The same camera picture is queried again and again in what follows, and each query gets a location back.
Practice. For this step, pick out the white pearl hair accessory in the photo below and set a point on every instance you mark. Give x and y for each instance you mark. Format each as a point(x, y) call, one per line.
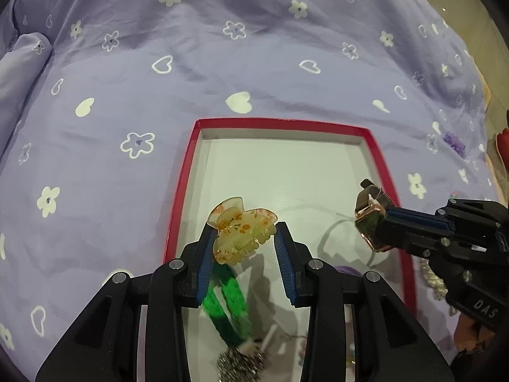
point(432, 281)

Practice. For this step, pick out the right hand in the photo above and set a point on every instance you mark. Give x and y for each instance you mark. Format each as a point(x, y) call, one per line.
point(468, 336)

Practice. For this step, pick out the rose gold green watch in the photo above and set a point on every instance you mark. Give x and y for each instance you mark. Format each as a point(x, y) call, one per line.
point(370, 210)

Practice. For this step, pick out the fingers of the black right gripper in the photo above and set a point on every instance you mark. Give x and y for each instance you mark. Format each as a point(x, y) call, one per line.
point(414, 232)

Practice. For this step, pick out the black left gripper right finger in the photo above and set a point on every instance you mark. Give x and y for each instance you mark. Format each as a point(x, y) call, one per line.
point(390, 343)

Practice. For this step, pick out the yellow floral hair claw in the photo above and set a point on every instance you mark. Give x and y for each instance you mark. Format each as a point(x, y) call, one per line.
point(240, 232)

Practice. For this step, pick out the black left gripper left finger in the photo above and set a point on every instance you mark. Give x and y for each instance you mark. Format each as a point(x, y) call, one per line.
point(102, 342)

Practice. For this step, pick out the purple floral bedsheet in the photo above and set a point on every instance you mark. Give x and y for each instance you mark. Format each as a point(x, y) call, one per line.
point(99, 98)

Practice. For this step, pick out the purple flower hair clip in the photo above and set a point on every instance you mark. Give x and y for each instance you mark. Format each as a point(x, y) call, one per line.
point(455, 143)

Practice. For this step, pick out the red white tray box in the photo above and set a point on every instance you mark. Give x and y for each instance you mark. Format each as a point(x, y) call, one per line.
point(309, 175)

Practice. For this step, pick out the red cushion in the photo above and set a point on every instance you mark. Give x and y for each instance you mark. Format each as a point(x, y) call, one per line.
point(502, 147)

